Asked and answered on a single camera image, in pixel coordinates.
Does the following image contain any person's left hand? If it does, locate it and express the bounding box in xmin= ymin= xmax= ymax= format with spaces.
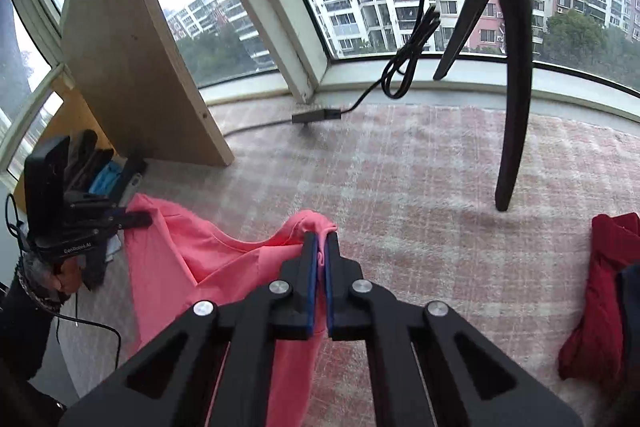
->
xmin=52 ymin=252 xmax=93 ymax=293

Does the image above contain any stack of folded clothes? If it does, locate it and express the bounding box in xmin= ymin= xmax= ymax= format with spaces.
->
xmin=67 ymin=129 xmax=101 ymax=192

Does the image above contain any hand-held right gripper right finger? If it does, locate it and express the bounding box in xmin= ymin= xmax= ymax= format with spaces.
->
xmin=324 ymin=233 xmax=583 ymax=427

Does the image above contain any navy garment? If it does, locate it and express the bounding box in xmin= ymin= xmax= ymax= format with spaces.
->
xmin=615 ymin=262 xmax=640 ymax=388

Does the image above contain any pine wood panel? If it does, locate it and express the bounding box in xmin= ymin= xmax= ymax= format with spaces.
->
xmin=12 ymin=77 xmax=116 ymax=212

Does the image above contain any red garment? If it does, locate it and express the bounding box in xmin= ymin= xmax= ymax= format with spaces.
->
xmin=557 ymin=213 xmax=640 ymax=382

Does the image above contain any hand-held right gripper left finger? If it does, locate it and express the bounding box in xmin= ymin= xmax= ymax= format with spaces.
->
xmin=59 ymin=231 xmax=321 ymax=427

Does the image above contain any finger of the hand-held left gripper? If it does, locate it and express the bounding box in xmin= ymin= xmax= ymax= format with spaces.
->
xmin=102 ymin=204 xmax=153 ymax=232

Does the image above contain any black tripod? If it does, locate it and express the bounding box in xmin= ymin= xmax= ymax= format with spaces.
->
xmin=432 ymin=0 xmax=535 ymax=212

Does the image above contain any pink shirt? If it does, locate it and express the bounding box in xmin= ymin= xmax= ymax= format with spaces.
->
xmin=122 ymin=193 xmax=337 ymax=427

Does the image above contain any pink plaid blanket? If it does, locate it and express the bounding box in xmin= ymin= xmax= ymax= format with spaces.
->
xmin=60 ymin=99 xmax=640 ymax=427

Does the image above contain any person's left forearm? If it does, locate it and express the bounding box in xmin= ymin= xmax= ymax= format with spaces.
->
xmin=0 ymin=252 xmax=66 ymax=383

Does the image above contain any black cable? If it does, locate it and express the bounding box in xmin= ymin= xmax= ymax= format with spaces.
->
xmin=5 ymin=194 xmax=123 ymax=368

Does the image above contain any blue folded garment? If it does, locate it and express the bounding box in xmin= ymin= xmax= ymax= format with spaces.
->
xmin=92 ymin=162 xmax=123 ymax=198

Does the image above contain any ring light cable with remote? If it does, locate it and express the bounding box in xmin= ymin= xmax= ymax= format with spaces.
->
xmin=222 ymin=0 xmax=442 ymax=138

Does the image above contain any dark grey folded garment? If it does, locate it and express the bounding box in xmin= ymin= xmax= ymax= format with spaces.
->
xmin=107 ymin=157 xmax=148 ymax=208

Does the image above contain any light wooden board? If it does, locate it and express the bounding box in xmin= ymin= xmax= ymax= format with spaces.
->
xmin=60 ymin=0 xmax=235 ymax=168

